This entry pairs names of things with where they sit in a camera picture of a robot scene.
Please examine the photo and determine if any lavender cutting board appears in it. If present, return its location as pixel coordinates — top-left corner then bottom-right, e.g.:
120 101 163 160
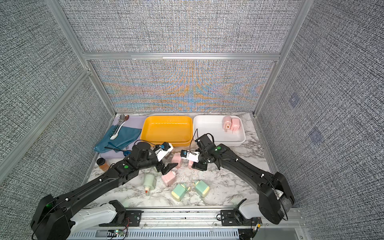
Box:
97 116 147 159

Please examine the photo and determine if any teal cloth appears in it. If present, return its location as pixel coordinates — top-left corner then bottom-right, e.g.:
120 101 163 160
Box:
94 126 142 153

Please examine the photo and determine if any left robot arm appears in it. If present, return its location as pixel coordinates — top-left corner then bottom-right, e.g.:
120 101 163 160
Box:
31 141 176 240

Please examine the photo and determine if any aluminium front rail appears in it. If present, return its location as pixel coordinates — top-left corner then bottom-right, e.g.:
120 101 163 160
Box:
55 206 307 230

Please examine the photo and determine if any green sharpener front right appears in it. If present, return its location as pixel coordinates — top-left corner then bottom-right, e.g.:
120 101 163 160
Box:
194 180 210 198

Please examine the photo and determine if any yellow plastic tray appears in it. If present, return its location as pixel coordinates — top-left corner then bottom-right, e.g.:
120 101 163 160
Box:
141 116 193 147

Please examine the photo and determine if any white spoon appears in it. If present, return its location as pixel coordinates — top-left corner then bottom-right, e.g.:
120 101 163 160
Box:
110 121 125 140

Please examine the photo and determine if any green sharpener lying left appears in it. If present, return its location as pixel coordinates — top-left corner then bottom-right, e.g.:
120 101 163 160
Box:
143 174 157 195

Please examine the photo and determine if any metal spoon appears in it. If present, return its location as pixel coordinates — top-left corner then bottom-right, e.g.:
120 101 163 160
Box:
113 114 130 126

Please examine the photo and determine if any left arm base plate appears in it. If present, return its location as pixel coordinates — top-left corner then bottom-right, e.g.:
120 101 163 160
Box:
99 210 143 227

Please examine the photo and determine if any pink sharpener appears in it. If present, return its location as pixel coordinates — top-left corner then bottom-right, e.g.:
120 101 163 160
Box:
162 171 177 187
188 161 194 169
231 118 241 133
222 116 232 132
171 153 183 169

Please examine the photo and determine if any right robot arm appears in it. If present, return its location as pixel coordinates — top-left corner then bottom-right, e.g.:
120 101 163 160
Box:
192 134 295 225

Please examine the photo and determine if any white plastic tray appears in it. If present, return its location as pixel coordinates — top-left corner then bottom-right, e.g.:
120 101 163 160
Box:
193 115 246 147

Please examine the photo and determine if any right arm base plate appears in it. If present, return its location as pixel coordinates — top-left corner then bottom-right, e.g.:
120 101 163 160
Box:
217 209 262 227

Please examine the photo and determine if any green sharpener front left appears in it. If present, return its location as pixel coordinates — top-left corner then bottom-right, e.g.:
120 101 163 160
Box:
171 184 190 202

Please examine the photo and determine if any spice jar black lid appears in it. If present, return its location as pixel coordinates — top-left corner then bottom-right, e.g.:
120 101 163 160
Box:
96 158 111 172

